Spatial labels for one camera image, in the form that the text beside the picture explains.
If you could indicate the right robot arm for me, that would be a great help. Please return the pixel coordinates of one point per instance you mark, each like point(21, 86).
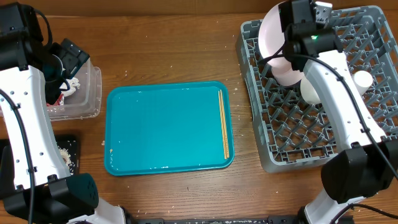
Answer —
point(367, 160)

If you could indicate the white round bowl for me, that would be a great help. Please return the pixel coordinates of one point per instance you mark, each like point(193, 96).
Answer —
point(308, 92)

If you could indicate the black waste tray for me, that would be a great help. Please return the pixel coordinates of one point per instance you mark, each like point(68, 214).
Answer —
point(7, 164)

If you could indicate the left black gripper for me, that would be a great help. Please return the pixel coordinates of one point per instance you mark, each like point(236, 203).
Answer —
point(73, 55)

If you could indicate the clear plastic bin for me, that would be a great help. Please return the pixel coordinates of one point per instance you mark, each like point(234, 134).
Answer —
point(87, 99)

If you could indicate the grey dishwasher rack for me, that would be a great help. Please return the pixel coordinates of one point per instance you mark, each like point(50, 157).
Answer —
point(292, 134)

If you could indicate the rice and food scraps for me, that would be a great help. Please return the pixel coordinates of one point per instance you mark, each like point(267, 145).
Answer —
point(70, 153)

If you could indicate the white tissue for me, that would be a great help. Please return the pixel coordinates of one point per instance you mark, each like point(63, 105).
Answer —
point(74, 84)

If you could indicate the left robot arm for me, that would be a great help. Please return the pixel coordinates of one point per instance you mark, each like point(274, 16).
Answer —
point(46, 192)

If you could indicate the teal plastic tray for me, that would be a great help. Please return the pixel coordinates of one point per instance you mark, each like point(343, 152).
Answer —
point(157, 129)

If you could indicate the wooden chopstick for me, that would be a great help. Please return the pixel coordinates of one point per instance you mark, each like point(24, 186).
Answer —
point(222, 123)
point(226, 134)

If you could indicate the large pink plate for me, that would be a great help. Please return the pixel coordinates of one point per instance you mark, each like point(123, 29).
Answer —
point(270, 40)

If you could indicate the red snack wrapper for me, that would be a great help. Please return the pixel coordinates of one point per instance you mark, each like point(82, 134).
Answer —
point(59, 101)

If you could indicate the white paper cup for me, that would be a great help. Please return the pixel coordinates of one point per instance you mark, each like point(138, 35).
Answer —
point(363, 81)

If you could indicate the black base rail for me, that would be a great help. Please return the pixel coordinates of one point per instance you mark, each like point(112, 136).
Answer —
point(287, 219)

